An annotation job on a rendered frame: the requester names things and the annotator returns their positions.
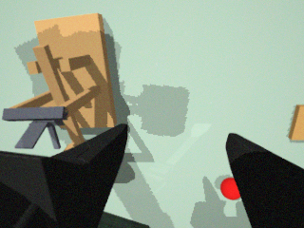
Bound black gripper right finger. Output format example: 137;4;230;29
225;133;304;228

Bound red ball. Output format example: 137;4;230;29
220;177;240;200

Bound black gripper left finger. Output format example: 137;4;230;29
0;123;128;228

